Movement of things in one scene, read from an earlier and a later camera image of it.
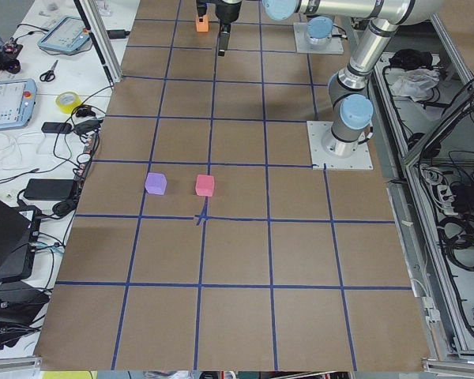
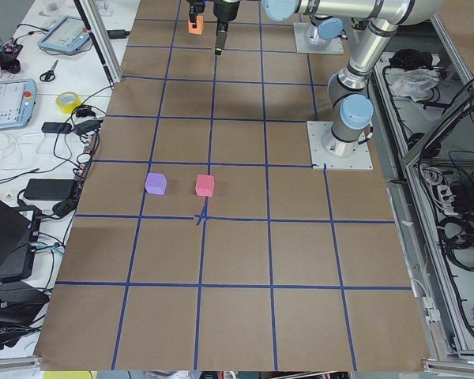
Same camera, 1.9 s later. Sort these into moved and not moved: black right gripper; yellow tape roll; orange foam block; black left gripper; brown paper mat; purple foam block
Moved: black right gripper; orange foam block
Not moved: black left gripper; purple foam block; yellow tape roll; brown paper mat
